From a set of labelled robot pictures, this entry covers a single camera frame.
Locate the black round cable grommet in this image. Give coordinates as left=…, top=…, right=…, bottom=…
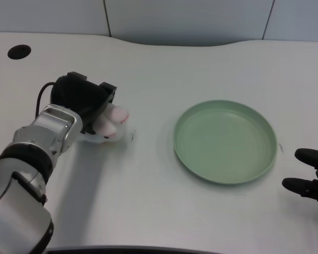
left=7, top=44, right=32, bottom=60

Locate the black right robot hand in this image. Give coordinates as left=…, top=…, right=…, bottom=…
left=281, top=148, right=318, bottom=204

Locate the green round plate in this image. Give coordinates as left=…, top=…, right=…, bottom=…
left=173, top=99, right=278, bottom=185

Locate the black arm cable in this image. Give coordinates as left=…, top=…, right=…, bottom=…
left=34, top=82, right=56, bottom=119

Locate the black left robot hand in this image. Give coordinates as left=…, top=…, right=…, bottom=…
left=49, top=71, right=118, bottom=135

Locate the white plush rabbit doll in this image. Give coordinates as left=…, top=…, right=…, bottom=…
left=81, top=104, right=130, bottom=145

